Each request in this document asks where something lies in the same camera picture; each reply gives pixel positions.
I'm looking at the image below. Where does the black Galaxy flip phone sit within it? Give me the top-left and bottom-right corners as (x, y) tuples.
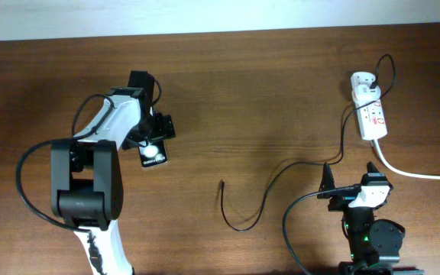
(138, 141), (168, 168)

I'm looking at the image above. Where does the white power strip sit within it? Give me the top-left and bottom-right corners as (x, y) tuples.
(351, 72), (387, 141)

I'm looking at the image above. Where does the black charging cable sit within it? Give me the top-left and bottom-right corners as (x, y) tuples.
(219, 53), (397, 233)

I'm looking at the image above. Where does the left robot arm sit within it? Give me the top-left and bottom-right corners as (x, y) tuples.
(51, 87), (175, 274)

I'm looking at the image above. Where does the white charger adapter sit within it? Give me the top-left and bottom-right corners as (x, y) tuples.
(352, 84), (381, 104)

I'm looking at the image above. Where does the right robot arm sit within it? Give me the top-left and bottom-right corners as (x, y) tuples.
(317, 162), (425, 275)

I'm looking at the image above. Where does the white power strip cord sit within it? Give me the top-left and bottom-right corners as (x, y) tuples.
(370, 138), (440, 183)

